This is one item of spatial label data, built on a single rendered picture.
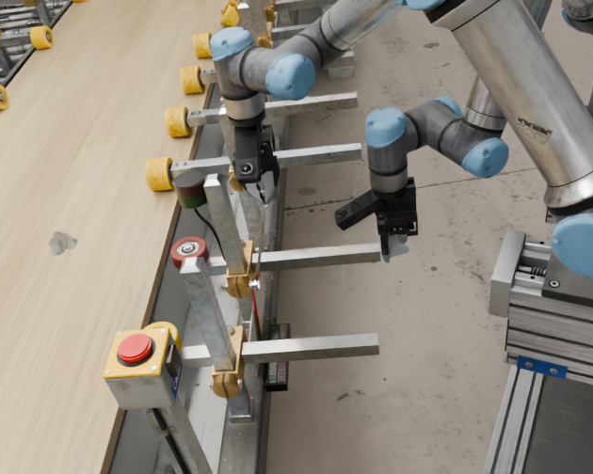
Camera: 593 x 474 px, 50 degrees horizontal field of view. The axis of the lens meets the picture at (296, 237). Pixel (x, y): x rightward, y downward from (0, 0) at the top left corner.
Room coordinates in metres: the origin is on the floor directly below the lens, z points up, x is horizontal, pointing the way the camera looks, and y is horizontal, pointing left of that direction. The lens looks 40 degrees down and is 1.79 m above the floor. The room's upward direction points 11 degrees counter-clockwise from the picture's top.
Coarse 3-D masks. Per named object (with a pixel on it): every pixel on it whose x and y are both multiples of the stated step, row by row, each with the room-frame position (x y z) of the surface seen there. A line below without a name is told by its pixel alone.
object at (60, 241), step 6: (54, 234) 1.22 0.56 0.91; (60, 234) 1.20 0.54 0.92; (66, 234) 1.21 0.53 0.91; (54, 240) 1.20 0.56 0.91; (60, 240) 1.19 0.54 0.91; (66, 240) 1.19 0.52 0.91; (72, 240) 1.18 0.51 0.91; (54, 246) 1.17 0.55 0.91; (60, 246) 1.17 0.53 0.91; (66, 246) 1.17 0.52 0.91; (72, 246) 1.17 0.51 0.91; (54, 252) 1.16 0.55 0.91; (60, 252) 1.16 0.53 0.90
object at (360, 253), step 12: (276, 252) 1.06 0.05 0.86; (288, 252) 1.06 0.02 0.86; (300, 252) 1.05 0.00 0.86; (312, 252) 1.04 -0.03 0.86; (324, 252) 1.03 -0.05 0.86; (336, 252) 1.03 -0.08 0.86; (348, 252) 1.02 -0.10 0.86; (360, 252) 1.01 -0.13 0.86; (372, 252) 1.01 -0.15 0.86; (216, 264) 1.06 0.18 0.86; (252, 264) 1.05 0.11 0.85; (264, 264) 1.04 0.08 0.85; (276, 264) 1.04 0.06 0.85; (288, 264) 1.04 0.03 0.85; (300, 264) 1.03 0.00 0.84; (312, 264) 1.03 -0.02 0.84; (324, 264) 1.02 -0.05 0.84; (336, 264) 1.02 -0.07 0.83
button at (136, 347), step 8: (136, 336) 0.54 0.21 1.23; (144, 336) 0.53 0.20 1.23; (120, 344) 0.53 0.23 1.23; (128, 344) 0.52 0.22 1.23; (136, 344) 0.52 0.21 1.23; (144, 344) 0.52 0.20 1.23; (120, 352) 0.52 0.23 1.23; (128, 352) 0.51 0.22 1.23; (136, 352) 0.51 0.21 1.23; (144, 352) 0.51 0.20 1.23; (128, 360) 0.50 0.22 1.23; (136, 360) 0.50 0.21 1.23
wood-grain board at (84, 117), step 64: (128, 0) 2.82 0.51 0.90; (192, 0) 2.66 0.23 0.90; (64, 64) 2.26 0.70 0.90; (128, 64) 2.15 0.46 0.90; (192, 64) 2.04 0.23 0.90; (0, 128) 1.85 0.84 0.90; (64, 128) 1.76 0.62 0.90; (128, 128) 1.69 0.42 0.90; (192, 128) 1.61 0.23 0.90; (0, 192) 1.47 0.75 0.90; (64, 192) 1.41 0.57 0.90; (128, 192) 1.35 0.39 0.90; (0, 256) 1.19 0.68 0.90; (64, 256) 1.15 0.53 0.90; (128, 256) 1.10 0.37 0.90; (0, 320) 0.97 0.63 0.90; (64, 320) 0.94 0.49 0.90; (128, 320) 0.90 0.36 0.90; (0, 384) 0.80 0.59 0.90; (64, 384) 0.77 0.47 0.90; (0, 448) 0.66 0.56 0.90; (64, 448) 0.64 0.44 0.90
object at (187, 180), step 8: (184, 176) 1.05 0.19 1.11; (192, 176) 1.04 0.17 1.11; (200, 176) 1.04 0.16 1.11; (176, 184) 1.02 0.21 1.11; (184, 184) 1.02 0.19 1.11; (192, 184) 1.01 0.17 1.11; (208, 208) 1.01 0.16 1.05; (200, 216) 1.03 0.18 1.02; (208, 224) 1.03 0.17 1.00; (216, 240) 1.02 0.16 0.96
